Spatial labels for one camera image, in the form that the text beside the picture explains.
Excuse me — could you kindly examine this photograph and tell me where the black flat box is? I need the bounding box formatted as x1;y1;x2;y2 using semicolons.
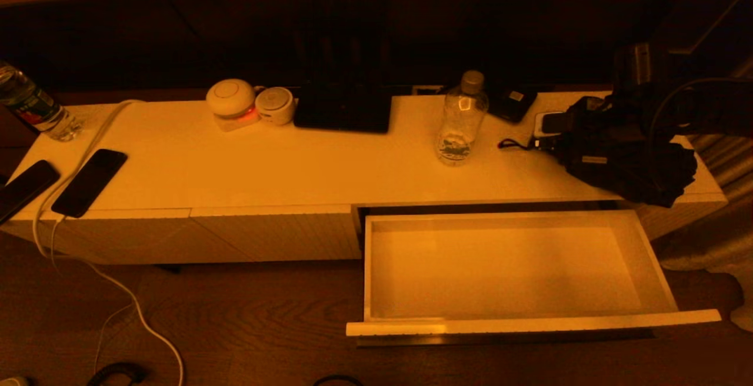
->
293;83;392;134

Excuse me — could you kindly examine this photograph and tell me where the white round red-lit device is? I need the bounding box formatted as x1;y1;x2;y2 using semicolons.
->
205;78;260;132

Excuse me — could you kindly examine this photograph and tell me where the clear plastic bottle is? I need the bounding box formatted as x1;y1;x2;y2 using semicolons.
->
435;70;489;167

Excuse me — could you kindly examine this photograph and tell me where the small black labelled device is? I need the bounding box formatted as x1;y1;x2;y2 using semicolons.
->
487;85;538;124

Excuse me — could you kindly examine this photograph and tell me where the black coiled cable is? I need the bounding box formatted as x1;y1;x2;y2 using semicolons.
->
87;362;146;386

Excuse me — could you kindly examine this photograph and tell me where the white low cabinet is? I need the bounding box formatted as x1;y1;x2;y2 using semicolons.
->
0;91;728;266

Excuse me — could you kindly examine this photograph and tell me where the small white round speaker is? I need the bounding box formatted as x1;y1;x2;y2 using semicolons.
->
255;86;295;126

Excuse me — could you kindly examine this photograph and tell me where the white and grey wrist camera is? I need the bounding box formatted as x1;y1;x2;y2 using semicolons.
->
533;111;570;139

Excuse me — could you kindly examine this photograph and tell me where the black umbrella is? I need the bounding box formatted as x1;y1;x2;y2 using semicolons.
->
497;112;698;208

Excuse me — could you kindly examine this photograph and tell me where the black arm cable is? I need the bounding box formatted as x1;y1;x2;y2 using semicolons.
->
647;77;753;139

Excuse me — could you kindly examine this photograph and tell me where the white charging cable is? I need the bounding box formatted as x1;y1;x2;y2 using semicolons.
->
32;99;184;386

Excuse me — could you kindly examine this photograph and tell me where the black smartphone with cable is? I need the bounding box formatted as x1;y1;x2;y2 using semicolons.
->
51;149;128;219

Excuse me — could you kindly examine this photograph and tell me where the green label water bottle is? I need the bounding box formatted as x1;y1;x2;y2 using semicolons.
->
0;61;83;142

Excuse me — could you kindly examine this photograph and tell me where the white cabinet drawer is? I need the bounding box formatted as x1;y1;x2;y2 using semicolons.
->
346;208;722;347

